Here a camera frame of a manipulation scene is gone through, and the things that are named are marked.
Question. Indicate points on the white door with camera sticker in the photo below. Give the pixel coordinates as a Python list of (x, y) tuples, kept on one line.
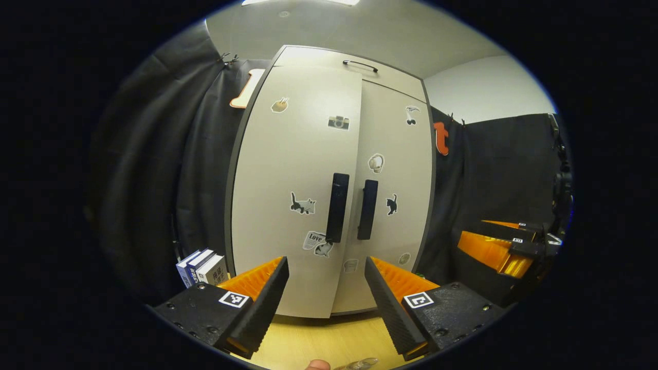
[(277, 164)]

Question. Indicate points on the white grey cabinet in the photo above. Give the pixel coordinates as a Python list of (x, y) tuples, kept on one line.
[(433, 180)]

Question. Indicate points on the blue white book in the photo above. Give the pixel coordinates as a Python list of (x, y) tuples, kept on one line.
[(182, 272), (198, 264)]

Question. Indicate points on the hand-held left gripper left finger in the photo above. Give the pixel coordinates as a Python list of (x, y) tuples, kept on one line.
[(264, 308)]

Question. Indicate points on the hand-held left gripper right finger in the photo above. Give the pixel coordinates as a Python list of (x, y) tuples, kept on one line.
[(390, 308)]

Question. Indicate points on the clear plastic bottle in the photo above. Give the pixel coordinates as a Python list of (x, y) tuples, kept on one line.
[(360, 364)]

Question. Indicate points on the white cabinet drawer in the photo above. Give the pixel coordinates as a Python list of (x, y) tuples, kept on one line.
[(318, 59)]

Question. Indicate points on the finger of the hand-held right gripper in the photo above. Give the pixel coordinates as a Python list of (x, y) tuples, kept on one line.
[(509, 232), (529, 250)]

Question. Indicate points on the ceiling light panel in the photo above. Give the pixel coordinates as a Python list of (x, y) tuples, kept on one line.
[(300, 2)]

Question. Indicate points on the white door with headphone sticker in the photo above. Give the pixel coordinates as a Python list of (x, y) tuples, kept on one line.
[(406, 164)]

